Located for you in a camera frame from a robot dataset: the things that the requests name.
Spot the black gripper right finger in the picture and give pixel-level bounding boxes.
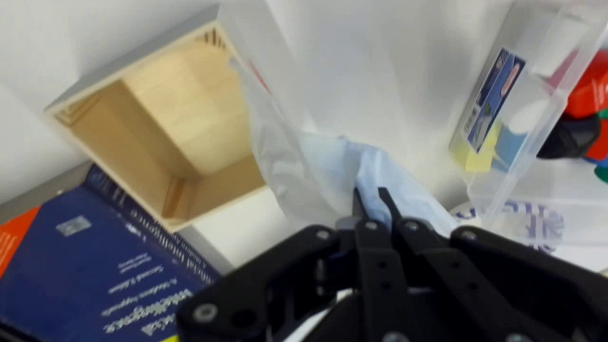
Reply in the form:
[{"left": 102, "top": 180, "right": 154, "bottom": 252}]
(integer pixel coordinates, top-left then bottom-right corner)
[{"left": 378, "top": 187, "right": 541, "bottom": 342}]

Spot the clear plastic box of toys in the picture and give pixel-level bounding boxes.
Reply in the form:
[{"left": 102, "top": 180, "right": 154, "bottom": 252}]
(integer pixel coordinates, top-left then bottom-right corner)
[{"left": 450, "top": 0, "right": 608, "bottom": 216}]

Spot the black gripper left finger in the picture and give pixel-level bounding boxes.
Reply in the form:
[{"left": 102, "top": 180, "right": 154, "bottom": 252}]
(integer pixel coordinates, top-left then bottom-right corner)
[{"left": 353, "top": 189, "right": 410, "bottom": 342}]

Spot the white napkin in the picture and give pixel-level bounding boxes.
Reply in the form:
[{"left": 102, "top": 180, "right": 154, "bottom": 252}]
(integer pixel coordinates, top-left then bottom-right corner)
[{"left": 220, "top": 0, "right": 456, "bottom": 235}]

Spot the blue book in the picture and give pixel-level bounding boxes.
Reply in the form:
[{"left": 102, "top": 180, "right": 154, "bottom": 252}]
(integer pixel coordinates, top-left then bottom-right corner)
[{"left": 0, "top": 163, "right": 220, "bottom": 342}]

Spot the small open wooden box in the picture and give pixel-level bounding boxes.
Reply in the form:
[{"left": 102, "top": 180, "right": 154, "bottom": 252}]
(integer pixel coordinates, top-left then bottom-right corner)
[{"left": 45, "top": 18, "right": 264, "bottom": 231}]

